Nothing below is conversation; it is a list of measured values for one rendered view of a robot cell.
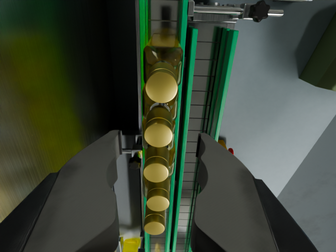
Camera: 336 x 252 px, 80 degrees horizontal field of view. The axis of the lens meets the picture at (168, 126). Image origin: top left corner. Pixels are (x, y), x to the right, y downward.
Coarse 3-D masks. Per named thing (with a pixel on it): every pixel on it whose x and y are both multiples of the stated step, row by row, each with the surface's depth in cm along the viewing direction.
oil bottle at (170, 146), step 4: (144, 120) 33; (144, 124) 33; (172, 124) 33; (144, 128) 32; (172, 128) 33; (144, 140) 33; (172, 140) 33; (144, 144) 33; (168, 144) 33; (172, 144) 34; (144, 148) 34; (168, 148) 33
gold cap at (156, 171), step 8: (152, 152) 28; (160, 152) 28; (168, 152) 30; (152, 160) 26; (160, 160) 26; (168, 160) 28; (144, 168) 26; (152, 168) 26; (160, 168) 26; (168, 168) 27; (152, 176) 27; (160, 176) 27
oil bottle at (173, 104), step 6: (144, 84) 32; (144, 90) 30; (144, 96) 30; (144, 102) 30; (150, 102) 29; (168, 102) 29; (174, 102) 30; (144, 108) 30; (174, 108) 30; (144, 114) 31; (174, 114) 31
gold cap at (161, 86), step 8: (160, 64) 23; (168, 64) 23; (152, 72) 21; (160, 72) 20; (168, 72) 20; (152, 80) 20; (160, 80) 20; (168, 80) 20; (176, 80) 21; (152, 88) 21; (160, 88) 21; (168, 88) 21; (176, 88) 21; (152, 96) 21; (160, 96) 21; (168, 96) 21
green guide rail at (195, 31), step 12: (192, 36) 37; (192, 48) 38; (192, 60) 39; (192, 72) 40; (180, 132) 53; (180, 144) 55; (180, 156) 51; (180, 168) 52; (180, 180) 54; (180, 192) 56
